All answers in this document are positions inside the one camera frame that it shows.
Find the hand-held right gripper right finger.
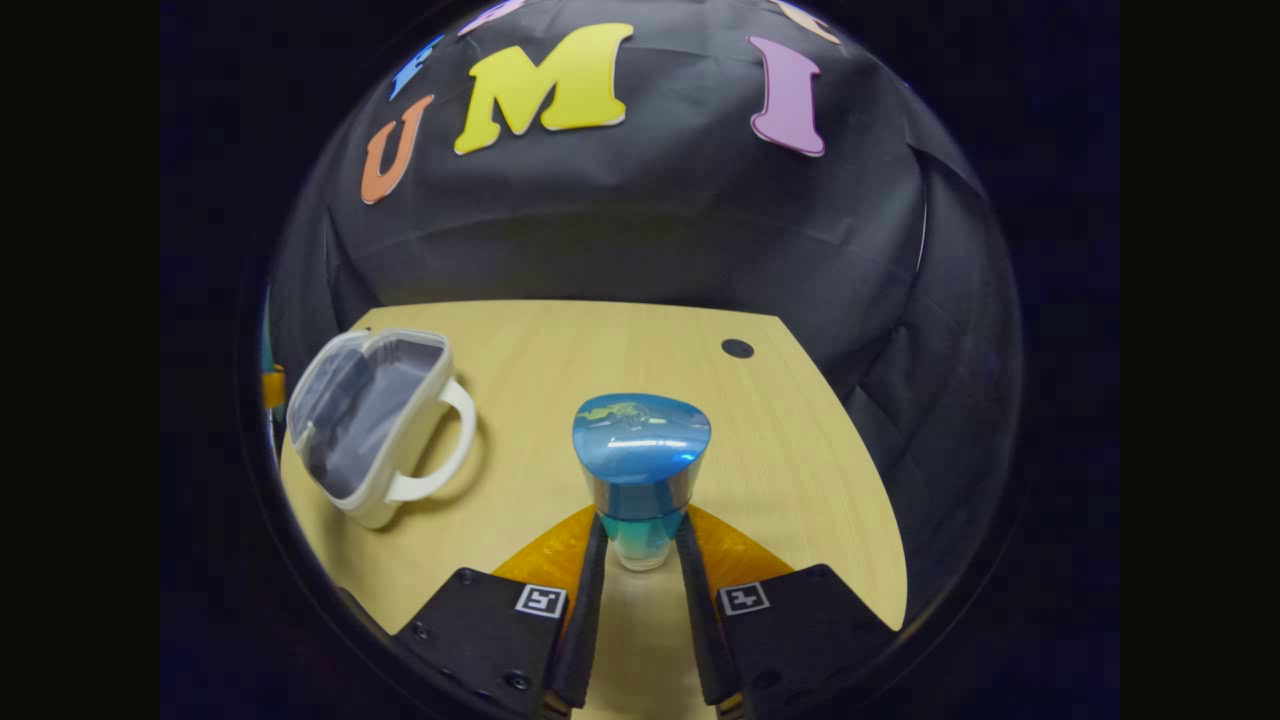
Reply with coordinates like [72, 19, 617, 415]
[675, 505, 898, 720]

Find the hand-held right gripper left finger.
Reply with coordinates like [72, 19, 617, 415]
[392, 505, 611, 720]

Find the small white suitcase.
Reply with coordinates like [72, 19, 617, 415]
[286, 328, 478, 530]

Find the blue cap skin care bottle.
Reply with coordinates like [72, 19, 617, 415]
[572, 393, 712, 572]

